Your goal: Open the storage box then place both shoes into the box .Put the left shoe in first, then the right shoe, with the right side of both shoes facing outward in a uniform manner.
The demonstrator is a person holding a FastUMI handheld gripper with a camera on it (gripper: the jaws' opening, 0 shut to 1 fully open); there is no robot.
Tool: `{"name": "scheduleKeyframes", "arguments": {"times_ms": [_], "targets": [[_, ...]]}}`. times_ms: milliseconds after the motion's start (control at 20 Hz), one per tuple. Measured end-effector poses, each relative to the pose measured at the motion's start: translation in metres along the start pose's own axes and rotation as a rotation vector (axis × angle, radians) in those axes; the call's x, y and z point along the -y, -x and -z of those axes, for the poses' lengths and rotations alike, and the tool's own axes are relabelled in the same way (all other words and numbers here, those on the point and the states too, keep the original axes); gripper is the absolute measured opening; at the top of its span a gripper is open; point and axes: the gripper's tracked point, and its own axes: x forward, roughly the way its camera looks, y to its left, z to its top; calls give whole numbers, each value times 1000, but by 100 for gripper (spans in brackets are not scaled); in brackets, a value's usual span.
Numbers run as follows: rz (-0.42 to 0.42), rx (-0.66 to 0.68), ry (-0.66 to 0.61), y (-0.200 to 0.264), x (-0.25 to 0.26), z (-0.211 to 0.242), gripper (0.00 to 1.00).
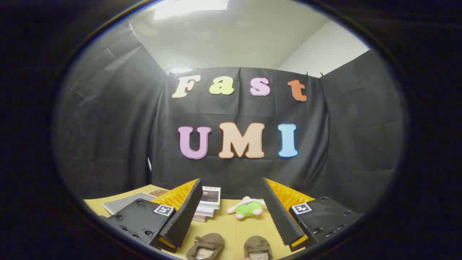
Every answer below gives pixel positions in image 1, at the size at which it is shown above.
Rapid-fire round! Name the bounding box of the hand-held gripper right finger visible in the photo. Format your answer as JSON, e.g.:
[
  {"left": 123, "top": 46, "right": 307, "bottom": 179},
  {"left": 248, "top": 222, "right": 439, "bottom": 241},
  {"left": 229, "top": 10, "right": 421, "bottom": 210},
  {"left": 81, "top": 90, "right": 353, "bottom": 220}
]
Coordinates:
[{"left": 262, "top": 178, "right": 361, "bottom": 252}]

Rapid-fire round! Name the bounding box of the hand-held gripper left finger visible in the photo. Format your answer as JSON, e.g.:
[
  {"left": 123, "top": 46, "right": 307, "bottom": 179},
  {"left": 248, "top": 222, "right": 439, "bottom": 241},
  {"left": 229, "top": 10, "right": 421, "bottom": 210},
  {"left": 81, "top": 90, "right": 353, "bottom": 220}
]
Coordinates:
[{"left": 106, "top": 178, "right": 203, "bottom": 253}]

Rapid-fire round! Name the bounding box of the black backdrop cloth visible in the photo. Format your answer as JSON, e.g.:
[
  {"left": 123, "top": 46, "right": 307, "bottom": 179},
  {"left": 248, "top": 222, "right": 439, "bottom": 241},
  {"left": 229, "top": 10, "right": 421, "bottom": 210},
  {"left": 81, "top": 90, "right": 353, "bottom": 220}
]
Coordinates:
[{"left": 52, "top": 20, "right": 405, "bottom": 213}]

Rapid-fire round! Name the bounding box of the plain white book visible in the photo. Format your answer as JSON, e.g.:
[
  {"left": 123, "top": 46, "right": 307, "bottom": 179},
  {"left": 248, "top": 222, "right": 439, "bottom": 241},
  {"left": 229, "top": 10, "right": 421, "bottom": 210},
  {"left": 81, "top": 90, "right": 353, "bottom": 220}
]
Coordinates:
[{"left": 195, "top": 204, "right": 219, "bottom": 217}]

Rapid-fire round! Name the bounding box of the ceiling light panel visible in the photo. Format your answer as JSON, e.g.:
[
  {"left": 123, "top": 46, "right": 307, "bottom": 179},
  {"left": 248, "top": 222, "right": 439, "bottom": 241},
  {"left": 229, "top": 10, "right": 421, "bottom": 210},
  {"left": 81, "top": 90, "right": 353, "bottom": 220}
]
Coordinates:
[{"left": 154, "top": 0, "right": 230, "bottom": 21}]

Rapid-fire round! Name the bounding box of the grey fabric storage box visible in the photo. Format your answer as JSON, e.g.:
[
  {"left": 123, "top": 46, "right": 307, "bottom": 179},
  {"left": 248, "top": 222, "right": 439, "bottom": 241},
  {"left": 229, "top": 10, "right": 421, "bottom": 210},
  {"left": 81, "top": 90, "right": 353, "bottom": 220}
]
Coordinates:
[{"left": 102, "top": 192, "right": 157, "bottom": 216}]

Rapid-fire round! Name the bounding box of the white book with portrait cover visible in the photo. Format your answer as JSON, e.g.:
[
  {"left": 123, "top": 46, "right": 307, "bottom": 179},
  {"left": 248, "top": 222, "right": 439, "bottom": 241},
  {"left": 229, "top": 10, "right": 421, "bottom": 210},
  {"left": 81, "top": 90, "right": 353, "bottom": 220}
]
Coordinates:
[{"left": 200, "top": 186, "right": 221, "bottom": 211}]

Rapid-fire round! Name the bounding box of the green and pink plush toy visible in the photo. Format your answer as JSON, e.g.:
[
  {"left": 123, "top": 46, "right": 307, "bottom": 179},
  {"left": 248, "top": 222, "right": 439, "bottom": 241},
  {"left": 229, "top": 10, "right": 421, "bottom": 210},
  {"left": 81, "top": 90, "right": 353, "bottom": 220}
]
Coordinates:
[{"left": 227, "top": 196, "right": 267, "bottom": 220}]

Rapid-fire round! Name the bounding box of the brown fuzzy shoe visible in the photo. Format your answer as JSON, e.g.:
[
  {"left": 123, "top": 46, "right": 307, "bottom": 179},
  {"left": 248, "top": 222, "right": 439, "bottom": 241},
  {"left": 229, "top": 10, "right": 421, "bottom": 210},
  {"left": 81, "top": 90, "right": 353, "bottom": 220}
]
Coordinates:
[
  {"left": 244, "top": 235, "right": 273, "bottom": 260},
  {"left": 186, "top": 233, "right": 225, "bottom": 260}
]

